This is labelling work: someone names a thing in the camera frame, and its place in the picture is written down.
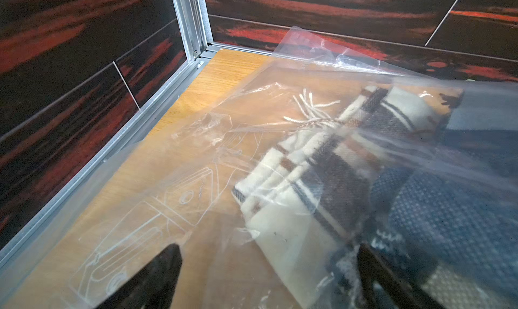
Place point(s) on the blue grey striped scarf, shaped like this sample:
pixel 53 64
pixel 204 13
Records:
pixel 445 213

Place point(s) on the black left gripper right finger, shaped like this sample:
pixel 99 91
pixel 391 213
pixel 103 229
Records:
pixel 373 269

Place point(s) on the cream brown plaid scarf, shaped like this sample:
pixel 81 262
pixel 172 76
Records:
pixel 307 201

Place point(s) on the clear plastic vacuum bag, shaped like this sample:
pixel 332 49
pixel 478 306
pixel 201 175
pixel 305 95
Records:
pixel 176 188

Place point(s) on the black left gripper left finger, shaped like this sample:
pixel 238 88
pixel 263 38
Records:
pixel 153 286

